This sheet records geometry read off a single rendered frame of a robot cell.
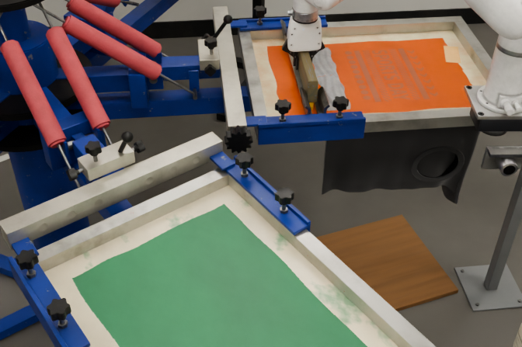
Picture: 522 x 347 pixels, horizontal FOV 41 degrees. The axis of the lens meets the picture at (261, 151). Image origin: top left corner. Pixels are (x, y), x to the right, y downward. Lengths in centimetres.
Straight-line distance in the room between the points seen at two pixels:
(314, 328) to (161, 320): 32
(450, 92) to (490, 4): 61
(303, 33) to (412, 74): 40
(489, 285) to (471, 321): 18
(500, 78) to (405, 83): 49
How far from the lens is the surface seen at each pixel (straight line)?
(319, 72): 222
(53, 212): 164
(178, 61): 211
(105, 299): 155
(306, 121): 191
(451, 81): 226
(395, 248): 297
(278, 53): 231
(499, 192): 338
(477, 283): 294
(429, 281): 287
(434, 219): 316
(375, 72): 225
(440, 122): 204
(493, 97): 183
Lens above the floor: 214
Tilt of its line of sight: 39 degrees down
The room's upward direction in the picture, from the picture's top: 1 degrees clockwise
